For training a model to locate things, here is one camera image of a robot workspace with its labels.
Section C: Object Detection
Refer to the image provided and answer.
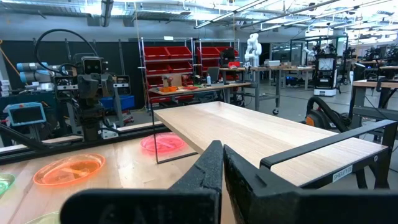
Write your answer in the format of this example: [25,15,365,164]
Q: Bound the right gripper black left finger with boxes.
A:
[60,139,224,224]

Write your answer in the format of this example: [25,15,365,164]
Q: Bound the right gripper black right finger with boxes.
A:
[223,144,398,224]

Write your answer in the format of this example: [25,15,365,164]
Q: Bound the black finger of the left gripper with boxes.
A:
[76,73,91,100]
[101,73,115,98]

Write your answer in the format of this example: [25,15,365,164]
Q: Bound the pink translucent plastic plate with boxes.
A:
[139,131,187,154]

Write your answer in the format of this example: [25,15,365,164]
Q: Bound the orange translucent plastic plate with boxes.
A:
[32,153,106,187]

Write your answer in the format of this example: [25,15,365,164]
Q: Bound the green translucent plastic plate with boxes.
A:
[24,210,62,224]
[0,173,16,197]

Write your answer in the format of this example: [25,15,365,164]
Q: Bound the blue plastic bin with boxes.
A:
[99,95,136,110]

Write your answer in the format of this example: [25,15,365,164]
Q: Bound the metal rack with red bins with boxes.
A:
[193,37,241,82]
[139,36,195,105]

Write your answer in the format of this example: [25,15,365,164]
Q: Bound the blue teach pendant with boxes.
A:
[2,101,47,127]

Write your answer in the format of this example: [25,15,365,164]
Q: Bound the cardboard box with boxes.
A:
[161,73,183,88]

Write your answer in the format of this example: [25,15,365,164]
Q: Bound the orange shop vacuum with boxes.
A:
[300,105,352,131]

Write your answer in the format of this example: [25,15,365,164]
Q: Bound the grey laptop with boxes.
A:
[206,67,221,84]

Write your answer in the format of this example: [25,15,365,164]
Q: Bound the white mobile machine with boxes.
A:
[313,51,338,97]

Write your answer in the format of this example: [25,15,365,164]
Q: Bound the wooden workbench grey legs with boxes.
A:
[348,79,398,141]

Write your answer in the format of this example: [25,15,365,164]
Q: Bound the long wooden top workbench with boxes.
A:
[219,64,315,115]

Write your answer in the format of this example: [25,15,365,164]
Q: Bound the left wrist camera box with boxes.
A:
[81,56,105,75]

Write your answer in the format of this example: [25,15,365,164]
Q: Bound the black aluminium table frame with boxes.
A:
[0,123,170,166]

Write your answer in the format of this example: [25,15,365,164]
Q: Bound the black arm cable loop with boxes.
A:
[33,28,100,77]

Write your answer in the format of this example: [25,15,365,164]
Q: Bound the wooden shelf black metal frame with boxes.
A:
[148,79,398,190]

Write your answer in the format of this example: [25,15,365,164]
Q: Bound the black vacuum hose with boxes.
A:
[306,95,351,133]

